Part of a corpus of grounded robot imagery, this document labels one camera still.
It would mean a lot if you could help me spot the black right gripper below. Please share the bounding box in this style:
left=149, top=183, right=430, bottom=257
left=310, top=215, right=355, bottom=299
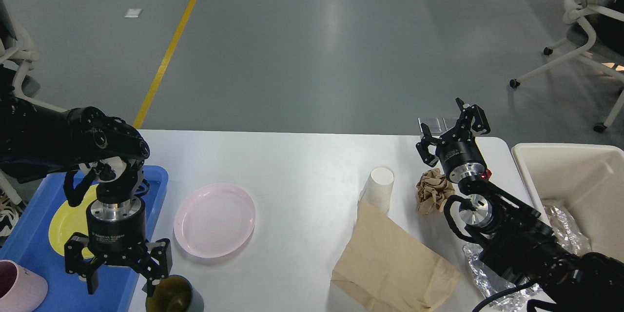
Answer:
left=415, top=98, right=491, bottom=184

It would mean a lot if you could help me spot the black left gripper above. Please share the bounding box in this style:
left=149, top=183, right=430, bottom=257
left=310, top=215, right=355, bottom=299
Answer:
left=64, top=197, right=173, bottom=297

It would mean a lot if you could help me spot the dark teal mug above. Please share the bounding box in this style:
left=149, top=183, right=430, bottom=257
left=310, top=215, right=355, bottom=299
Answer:
left=145, top=274, right=205, bottom=312

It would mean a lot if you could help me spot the pink plate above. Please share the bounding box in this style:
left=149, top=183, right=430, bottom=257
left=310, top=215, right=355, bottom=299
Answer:
left=174, top=183, right=256, bottom=259

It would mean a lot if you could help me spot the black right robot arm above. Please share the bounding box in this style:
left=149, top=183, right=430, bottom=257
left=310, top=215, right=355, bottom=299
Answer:
left=415, top=98, right=624, bottom=312

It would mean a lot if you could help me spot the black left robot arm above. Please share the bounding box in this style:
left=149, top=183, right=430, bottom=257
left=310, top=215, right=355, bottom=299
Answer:
left=0, top=94, right=173, bottom=297

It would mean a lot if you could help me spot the crumpled brown paper ball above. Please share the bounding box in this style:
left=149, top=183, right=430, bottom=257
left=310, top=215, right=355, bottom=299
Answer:
left=415, top=168, right=456, bottom=215

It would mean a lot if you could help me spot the yellow plate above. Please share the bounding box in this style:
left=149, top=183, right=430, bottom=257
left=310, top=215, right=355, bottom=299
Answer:
left=48, top=185, right=97, bottom=256

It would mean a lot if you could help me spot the blue plastic tray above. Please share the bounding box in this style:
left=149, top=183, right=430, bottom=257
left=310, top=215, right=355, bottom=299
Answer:
left=0, top=174, right=138, bottom=312

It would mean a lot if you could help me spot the white paper cup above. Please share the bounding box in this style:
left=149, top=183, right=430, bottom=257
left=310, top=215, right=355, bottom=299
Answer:
left=359, top=166, right=395, bottom=214

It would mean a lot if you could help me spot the pink mug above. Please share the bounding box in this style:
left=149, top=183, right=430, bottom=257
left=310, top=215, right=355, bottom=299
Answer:
left=0, top=259, right=48, bottom=312

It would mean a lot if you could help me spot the shoe on floor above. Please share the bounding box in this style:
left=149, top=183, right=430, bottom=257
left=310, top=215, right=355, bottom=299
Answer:
left=0, top=194, right=21, bottom=238

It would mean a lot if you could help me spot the white plastic bin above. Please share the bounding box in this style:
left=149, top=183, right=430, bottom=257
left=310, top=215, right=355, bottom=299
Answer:
left=512, top=143, right=624, bottom=260

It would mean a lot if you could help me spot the brown paper bag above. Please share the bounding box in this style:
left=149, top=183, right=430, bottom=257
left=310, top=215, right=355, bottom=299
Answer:
left=331, top=200, right=461, bottom=312

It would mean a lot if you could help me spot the crumpled aluminium foil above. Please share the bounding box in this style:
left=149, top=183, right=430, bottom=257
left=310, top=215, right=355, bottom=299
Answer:
left=462, top=201, right=591, bottom=312

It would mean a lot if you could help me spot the white office chair right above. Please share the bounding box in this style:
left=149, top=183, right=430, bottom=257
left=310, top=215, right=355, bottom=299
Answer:
left=509, top=0, right=624, bottom=133

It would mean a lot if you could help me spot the white office chair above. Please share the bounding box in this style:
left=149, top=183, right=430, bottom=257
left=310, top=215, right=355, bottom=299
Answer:
left=509, top=0, right=624, bottom=133
left=0, top=0, right=67, bottom=112

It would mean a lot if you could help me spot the white office chair left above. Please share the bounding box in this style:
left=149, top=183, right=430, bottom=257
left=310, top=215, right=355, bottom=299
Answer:
left=0, top=0, right=67, bottom=112

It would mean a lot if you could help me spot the white paper scrap on floor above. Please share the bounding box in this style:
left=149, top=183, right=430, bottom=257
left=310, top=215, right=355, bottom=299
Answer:
left=123, top=8, right=143, bottom=19

